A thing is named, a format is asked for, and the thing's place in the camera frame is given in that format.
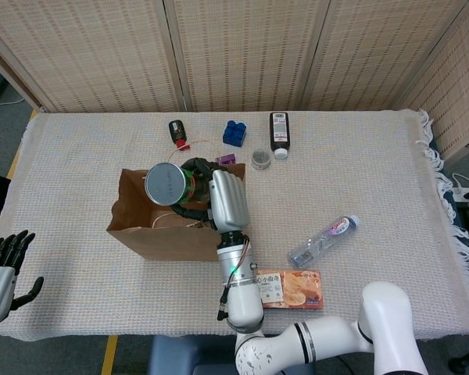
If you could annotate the brown paper bag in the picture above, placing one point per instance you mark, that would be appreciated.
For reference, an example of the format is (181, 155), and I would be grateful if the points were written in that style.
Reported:
(160, 242)

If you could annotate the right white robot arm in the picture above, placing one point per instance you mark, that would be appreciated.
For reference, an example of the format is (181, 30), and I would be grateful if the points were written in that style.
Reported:
(242, 297)

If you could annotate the blue toy block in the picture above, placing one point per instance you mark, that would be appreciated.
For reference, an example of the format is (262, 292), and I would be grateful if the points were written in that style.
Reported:
(233, 134)

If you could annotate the green chips can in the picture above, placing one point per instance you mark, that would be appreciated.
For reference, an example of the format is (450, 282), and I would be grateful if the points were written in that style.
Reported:
(166, 183)

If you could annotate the white woven tablecloth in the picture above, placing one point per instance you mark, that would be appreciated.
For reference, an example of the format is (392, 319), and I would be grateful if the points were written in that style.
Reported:
(62, 195)

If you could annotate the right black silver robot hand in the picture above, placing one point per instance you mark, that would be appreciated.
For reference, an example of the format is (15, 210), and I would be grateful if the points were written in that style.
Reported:
(228, 203)

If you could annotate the white power strip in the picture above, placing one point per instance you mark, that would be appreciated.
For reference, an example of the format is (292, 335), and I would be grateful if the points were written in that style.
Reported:
(463, 191)

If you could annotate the clear plastic water bottle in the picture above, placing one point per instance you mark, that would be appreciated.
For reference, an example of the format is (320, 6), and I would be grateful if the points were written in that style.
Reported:
(320, 242)

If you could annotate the purple toy block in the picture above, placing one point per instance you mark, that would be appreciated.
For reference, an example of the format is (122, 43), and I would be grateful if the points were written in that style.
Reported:
(226, 159)

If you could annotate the orange cookie box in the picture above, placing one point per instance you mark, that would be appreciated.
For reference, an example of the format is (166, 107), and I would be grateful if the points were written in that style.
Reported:
(297, 289)

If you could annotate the small black bottle red cap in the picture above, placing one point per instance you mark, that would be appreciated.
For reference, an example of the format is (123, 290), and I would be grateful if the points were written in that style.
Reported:
(176, 131)

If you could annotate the dark brown bottle white cap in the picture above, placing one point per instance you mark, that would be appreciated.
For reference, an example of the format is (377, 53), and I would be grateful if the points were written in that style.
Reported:
(279, 133)

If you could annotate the woven folding screen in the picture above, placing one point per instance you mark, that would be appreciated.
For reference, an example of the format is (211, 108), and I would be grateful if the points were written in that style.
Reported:
(101, 58)

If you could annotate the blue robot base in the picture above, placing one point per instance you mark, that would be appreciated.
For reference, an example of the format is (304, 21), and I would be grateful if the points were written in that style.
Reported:
(187, 351)

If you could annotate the small round clip jar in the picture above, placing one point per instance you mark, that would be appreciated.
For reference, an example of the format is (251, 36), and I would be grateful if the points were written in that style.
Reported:
(261, 159)

